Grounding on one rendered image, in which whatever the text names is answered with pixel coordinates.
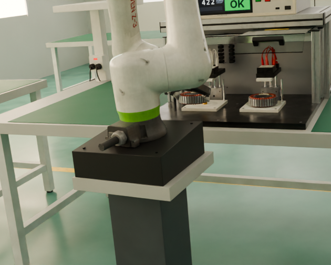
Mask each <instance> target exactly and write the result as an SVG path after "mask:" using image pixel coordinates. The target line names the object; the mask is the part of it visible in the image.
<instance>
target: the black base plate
mask: <svg viewBox="0 0 331 265"><path fill-rule="evenodd" d="M251 95H252V94H226V98H225V100H227V102H228V103H227V104H226V105H224V106H223V107H222V108H221V109H219V110H218V111H182V109H181V108H182V107H184V106H185V104H181V103H179V101H178V100H176V101H169V102H168V103H166V104H164V105H163V106H161V107H160V116H161V119H162V120H183V121H202V122H203V127H227V128H262V129H296V130H306V128H307V127H308V125H309V123H310V122H311V120H312V119H313V117H314V115H315V113H316V112H317V110H318V108H319V107H320V105H321V103H322V102H323V100H324V98H320V103H319V104H317V103H312V95H311V94H283V100H285V101H286V104H285V105H284V106H283V108H282V109H281V110H280V111H279V112H278V113H255V112H240V108H241V107H242V106H244V105H245V104H246V103H247V102H248V101H249V96H251Z"/></svg>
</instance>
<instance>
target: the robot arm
mask: <svg viewBox="0 0 331 265"><path fill-rule="evenodd" d="M106 2H107V6H108V12H109V18H110V26H111V40H112V55H113V59H112V60H111V61H110V73H111V80H112V86H113V93H114V97H115V103H116V109H117V112H118V115H119V118H120V121H118V122H116V123H114V124H112V125H110V126H108V127H107V131H108V136H107V137H105V139H106V141H104V142H102V143H100V144H99V145H98V148H99V150H101V151H104V150H106V149H108V148H110V147H112V146H114V145H116V146H123V147H133V148H136V147H138V146H139V145H140V143H144V142H150V141H154V140H157V139H159V138H161V137H163V136H164V135H166V133H167V127H166V125H165V124H164V123H163V121H162V119H161V116H160V95H161V94H162V93H164V94H165V95H167V94H170V95H171V96H173V97H175V98H176V99H177V100H178V101H179V94H180V92H179V91H181V90H185V91H188V92H191V91H192V92H195V93H198V94H201V95H202V97H203V98H204V99H205V100H207V101H210V93H211V88H210V87H208V86H206V85H204V83H205V82H206V81H207V80H208V79H209V77H210V75H211V72H212V60H211V56H210V53H209V49H208V45H207V42H206V38H205V34H204V30H203V26H202V21H201V15H200V10H199V4H198V0H163V2H164V11H165V22H166V29H167V43H166V45H165V46H164V47H158V46H155V45H152V44H149V43H147V42H145V41H143V40H142V39H141V35H140V28H139V22H138V13H137V1H136V0H106Z"/></svg>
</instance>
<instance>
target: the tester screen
mask: <svg viewBox="0 0 331 265"><path fill-rule="evenodd" d="M198 4H199V7H216V6H222V9H223V10H220V11H203V12H200V14H207V13H225V12H242V11H251V0H250V9H246V10H236V11H225V1H224V0H215V5H205V6H202V5H201V0H198Z"/></svg>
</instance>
